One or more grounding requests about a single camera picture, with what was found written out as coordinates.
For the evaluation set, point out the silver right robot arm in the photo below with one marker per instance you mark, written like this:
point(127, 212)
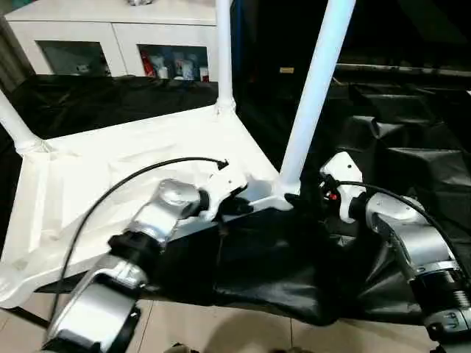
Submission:
point(416, 235)

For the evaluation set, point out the black work mat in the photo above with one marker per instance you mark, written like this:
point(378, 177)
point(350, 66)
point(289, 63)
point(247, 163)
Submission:
point(276, 257)

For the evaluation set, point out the white bottle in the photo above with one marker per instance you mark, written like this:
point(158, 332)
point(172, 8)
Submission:
point(162, 70)

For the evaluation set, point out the red package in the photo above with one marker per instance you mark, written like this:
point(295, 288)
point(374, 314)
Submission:
point(146, 66)

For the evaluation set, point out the white glass-door cabinet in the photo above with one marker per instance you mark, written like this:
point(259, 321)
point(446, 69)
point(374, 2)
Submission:
point(121, 36)

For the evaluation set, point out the grey patterned ornament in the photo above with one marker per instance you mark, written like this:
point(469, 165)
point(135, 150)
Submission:
point(138, 2)

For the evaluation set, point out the black metal stand strut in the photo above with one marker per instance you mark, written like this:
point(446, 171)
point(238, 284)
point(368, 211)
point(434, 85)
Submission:
point(29, 317)

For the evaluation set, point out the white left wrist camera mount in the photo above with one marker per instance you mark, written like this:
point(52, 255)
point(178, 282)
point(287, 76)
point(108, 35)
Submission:
point(221, 191)

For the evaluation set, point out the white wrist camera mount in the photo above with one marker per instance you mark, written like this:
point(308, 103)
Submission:
point(344, 165)
point(221, 191)

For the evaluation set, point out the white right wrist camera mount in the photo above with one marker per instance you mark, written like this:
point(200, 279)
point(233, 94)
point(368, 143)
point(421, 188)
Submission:
point(344, 165)

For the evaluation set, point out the dark metal rail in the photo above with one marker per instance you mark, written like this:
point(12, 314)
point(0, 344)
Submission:
point(404, 70)

